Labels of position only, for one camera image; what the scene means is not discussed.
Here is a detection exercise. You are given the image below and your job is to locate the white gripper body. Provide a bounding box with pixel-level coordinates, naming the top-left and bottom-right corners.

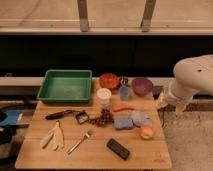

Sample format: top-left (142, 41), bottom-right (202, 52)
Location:
top-left (156, 89), bottom-right (188, 114)

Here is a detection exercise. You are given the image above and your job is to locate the blue sponge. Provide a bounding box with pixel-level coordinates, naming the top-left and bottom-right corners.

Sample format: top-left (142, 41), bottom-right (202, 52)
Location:
top-left (114, 118), bottom-right (133, 130)

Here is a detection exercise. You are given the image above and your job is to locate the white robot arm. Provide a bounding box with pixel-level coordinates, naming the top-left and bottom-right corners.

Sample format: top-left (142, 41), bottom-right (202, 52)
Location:
top-left (156, 54), bottom-right (213, 114)

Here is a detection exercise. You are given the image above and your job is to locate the purple bowl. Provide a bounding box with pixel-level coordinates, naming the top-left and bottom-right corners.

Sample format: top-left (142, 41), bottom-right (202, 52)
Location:
top-left (132, 77), bottom-right (153, 96)

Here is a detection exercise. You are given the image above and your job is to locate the red bowl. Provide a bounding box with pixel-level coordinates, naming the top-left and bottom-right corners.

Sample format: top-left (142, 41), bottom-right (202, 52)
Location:
top-left (99, 73), bottom-right (119, 90)

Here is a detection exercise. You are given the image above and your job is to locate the blue grey cloth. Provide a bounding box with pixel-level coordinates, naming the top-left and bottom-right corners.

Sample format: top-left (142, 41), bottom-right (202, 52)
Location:
top-left (131, 110), bottom-right (153, 127)

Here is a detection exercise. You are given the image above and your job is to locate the red yellow apple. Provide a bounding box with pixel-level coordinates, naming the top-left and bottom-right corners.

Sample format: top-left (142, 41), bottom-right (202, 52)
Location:
top-left (140, 126), bottom-right (153, 140)

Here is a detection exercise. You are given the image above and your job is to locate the blue plastic cup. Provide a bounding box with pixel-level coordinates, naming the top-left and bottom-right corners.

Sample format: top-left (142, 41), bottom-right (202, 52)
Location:
top-left (119, 86), bottom-right (131, 100)

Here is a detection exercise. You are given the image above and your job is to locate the small dark metal cup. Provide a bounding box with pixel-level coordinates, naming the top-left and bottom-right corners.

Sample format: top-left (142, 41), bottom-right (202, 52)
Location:
top-left (119, 76), bottom-right (128, 85)

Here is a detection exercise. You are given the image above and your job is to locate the orange carrot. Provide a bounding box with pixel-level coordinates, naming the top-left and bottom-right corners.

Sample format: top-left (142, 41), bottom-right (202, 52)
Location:
top-left (112, 105), bottom-right (134, 112)

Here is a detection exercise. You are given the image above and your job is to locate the bunch of dark grapes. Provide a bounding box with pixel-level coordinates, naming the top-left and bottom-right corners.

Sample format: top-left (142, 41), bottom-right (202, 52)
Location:
top-left (88, 109), bottom-right (113, 127)

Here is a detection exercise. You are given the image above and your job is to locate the white paper cup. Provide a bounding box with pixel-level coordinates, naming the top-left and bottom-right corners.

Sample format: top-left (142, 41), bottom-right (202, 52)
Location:
top-left (97, 88), bottom-right (112, 106)

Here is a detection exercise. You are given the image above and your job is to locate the black rectangular remote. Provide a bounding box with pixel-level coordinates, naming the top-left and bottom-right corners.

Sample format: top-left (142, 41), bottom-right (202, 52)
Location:
top-left (106, 139), bottom-right (130, 160)

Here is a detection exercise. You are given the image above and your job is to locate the silver fork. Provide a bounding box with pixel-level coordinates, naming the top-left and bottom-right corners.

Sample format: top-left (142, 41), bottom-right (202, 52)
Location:
top-left (66, 130), bottom-right (93, 155)

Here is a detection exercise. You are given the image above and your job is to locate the green plastic tray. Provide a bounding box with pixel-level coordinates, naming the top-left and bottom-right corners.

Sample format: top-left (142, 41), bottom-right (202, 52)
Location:
top-left (37, 70), bottom-right (92, 103)

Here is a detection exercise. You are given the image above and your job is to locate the banana peel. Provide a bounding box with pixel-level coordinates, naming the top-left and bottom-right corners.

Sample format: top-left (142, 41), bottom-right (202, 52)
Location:
top-left (40, 121), bottom-right (64, 151)

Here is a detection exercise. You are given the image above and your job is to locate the blue object at left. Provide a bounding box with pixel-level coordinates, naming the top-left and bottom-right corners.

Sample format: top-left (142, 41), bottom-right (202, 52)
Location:
top-left (0, 110), bottom-right (22, 127)

